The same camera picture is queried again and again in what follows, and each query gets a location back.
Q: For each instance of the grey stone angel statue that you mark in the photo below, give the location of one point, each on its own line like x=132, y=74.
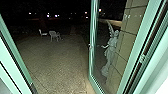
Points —
x=111, y=50

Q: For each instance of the white garden chair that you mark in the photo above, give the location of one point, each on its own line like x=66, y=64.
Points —
x=42, y=32
x=54, y=35

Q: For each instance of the green door frame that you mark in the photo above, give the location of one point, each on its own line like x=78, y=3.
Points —
x=155, y=63

